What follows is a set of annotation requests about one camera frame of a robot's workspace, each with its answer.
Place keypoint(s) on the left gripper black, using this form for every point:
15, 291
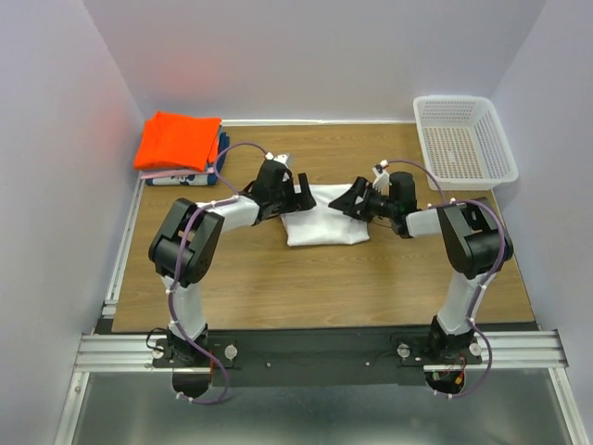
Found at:
297, 201

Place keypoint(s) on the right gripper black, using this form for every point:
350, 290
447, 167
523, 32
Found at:
346, 202

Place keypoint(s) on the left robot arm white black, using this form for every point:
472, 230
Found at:
184, 248

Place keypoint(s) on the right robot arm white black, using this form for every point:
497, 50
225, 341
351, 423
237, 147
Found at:
475, 240

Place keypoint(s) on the blue white folded t shirt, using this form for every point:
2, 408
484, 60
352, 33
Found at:
186, 180

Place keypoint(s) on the white plastic basket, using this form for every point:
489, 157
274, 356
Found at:
463, 143

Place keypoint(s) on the orange folded t shirt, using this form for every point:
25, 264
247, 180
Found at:
176, 141

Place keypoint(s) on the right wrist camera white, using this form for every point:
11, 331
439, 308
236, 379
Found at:
381, 176

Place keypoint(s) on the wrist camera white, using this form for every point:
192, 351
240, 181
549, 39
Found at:
381, 176
284, 158

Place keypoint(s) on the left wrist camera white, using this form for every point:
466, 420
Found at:
284, 158

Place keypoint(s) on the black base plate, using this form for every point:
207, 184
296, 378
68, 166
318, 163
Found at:
317, 357

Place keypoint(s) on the left side aluminium rail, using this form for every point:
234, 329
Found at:
113, 291

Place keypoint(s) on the aluminium frame rail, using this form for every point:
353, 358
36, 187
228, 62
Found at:
129, 353

